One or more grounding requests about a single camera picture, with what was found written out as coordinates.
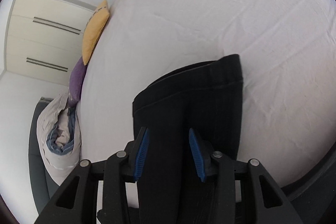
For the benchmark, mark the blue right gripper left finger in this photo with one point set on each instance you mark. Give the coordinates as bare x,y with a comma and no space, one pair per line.
138,154

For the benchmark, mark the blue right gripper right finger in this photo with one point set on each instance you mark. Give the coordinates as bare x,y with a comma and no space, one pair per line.
201,156

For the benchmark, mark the black denim pants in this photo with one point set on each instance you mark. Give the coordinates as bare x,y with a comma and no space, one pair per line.
204,99

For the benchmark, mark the grey rolled duvet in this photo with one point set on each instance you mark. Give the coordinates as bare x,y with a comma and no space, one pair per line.
59,138

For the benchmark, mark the purple cushion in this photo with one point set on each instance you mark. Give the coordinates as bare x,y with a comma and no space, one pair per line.
76,82

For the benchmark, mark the dark grey headboard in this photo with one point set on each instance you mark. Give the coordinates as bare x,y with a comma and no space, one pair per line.
42,185

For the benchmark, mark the yellow cushion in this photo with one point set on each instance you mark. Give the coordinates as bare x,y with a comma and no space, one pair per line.
93,30

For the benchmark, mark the cream wardrobe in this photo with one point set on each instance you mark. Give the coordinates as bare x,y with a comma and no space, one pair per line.
44,38

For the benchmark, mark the white bed sheet mattress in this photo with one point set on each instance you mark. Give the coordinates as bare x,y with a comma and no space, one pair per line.
287,53

